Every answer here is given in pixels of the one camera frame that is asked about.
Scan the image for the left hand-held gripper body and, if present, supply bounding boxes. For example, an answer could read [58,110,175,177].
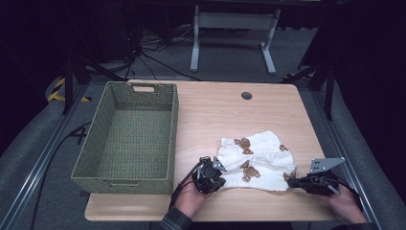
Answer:
[194,155,228,195]

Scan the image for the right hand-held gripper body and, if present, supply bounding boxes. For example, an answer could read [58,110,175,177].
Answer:
[301,156,347,196]

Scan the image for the white cloth with brown print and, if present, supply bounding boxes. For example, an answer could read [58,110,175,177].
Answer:
[216,129,298,193]

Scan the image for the green woven basket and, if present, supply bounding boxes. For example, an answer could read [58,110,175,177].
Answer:
[70,80,180,196]

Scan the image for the person's left hand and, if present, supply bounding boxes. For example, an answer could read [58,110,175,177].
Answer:
[173,181,210,219]

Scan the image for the person's right hand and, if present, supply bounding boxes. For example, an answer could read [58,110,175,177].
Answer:
[314,183,368,224]

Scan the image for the black tripod stand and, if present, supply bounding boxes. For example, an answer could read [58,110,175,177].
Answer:
[282,61,336,122]
[61,54,128,115]

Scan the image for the yellow black hazard tape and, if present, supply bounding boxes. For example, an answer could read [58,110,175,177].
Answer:
[47,77,92,104]

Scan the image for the right hand-held gripper black cable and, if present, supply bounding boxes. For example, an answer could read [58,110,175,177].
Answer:
[334,180,365,212]

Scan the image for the aluminium floor rail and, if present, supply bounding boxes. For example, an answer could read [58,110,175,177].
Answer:
[310,85,384,230]
[0,84,87,230]

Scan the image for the tangle of floor cables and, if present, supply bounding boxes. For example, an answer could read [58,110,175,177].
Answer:
[127,22,202,82]

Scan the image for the grey metal desk frame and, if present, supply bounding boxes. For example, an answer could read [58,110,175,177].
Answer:
[190,4,282,76]

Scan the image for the long black floor cable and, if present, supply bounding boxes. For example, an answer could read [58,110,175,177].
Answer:
[30,121,94,230]

